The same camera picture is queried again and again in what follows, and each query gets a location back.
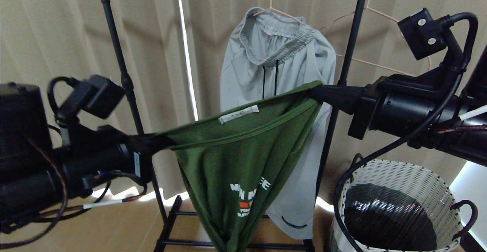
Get black clothes rack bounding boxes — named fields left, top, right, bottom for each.
left=14, top=0, right=481, bottom=252

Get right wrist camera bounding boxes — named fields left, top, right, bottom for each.
left=398, top=8, right=465, bottom=96

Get green garment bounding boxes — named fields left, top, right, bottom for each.
left=156, top=80, right=325, bottom=252

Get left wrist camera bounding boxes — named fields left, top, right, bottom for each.
left=56, top=74, right=127, bottom=146

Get white laundry basket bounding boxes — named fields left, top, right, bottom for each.
left=329, top=153, right=479, bottom=252

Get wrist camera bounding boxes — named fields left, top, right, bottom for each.
left=56, top=74, right=127, bottom=146
left=398, top=8, right=465, bottom=96

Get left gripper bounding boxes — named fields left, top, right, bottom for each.
left=63, top=134, right=153, bottom=199

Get pale grey shorts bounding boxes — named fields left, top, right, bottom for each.
left=220, top=7, right=337, bottom=240

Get pink clothes hanger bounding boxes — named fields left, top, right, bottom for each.
left=320, top=0, right=433, bottom=78
left=251, top=0, right=304, bottom=25

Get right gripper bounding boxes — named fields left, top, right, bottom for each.
left=348, top=87, right=462, bottom=141

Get beige curtain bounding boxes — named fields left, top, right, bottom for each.
left=0, top=0, right=487, bottom=207

